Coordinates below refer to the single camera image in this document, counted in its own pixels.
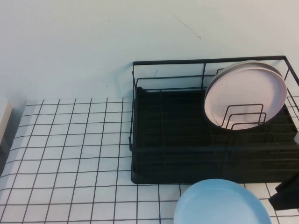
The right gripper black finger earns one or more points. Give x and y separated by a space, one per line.
288 184
286 199

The light blue round plate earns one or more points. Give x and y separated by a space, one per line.
222 203

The pink round plate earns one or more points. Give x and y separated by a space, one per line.
245 93

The grey round plate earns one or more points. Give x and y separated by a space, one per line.
252 63

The black drip tray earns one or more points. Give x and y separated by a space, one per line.
182 116

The white black-grid tablecloth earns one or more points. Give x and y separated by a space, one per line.
70 163

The beige wooden board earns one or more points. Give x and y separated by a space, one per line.
5 121

